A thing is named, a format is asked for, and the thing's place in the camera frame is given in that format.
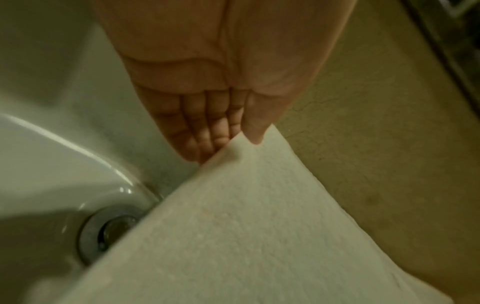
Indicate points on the dark metal frame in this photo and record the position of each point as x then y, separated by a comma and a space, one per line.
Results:
450, 38

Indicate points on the person's left hand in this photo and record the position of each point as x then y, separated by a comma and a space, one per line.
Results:
210, 44

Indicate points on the white ceramic sink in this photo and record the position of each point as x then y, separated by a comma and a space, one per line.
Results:
45, 166

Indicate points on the metal sink drain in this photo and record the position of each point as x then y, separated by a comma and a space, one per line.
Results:
108, 228

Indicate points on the white paper towel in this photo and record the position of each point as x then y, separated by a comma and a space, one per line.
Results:
247, 225

